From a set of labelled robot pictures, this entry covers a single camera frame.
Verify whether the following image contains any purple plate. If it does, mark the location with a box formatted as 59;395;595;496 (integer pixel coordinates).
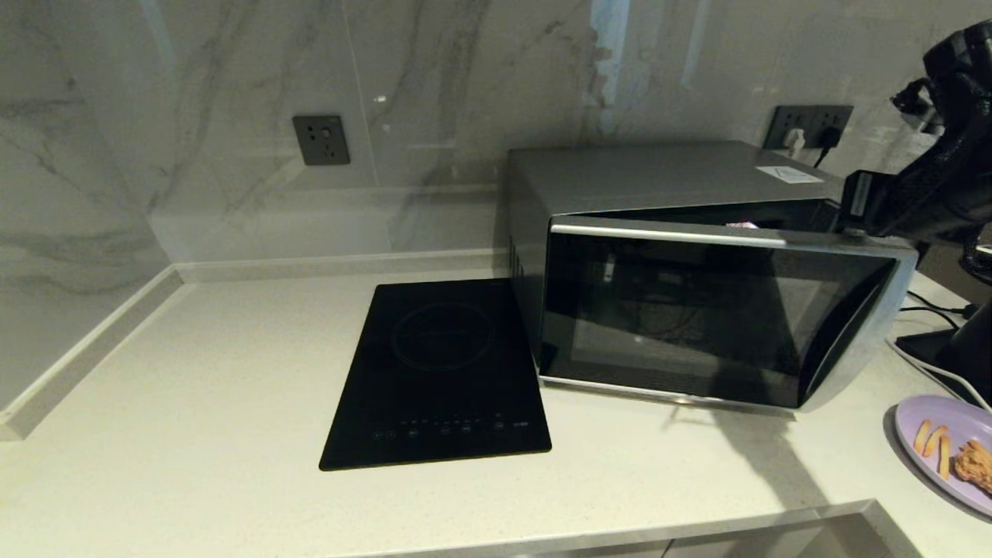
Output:
894;395;992;518

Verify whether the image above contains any white paper sheet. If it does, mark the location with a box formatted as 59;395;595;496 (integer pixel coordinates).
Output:
756;165;824;185

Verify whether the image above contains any silver microwave oven body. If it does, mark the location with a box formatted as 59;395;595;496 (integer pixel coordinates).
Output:
506;142;853;373

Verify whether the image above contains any black countertop appliance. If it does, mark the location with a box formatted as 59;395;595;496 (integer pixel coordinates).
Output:
895;246;992;404

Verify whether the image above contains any brown fried chicken piece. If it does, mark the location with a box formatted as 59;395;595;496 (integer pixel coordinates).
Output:
953;440;992;494

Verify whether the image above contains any black induction cooktop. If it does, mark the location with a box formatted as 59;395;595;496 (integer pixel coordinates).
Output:
319;279;552;471

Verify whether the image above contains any thin black power cable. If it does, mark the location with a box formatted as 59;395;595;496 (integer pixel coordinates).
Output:
899;305;960;329
907;291;979;319

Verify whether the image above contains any grey double wall socket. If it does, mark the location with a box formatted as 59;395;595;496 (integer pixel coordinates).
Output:
763;105;853;152

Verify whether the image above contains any white power cable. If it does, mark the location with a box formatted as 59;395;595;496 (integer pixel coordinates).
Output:
887;337;992;409

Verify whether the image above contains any grey single wall socket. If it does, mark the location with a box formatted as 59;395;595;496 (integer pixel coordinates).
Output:
292;115;351;167

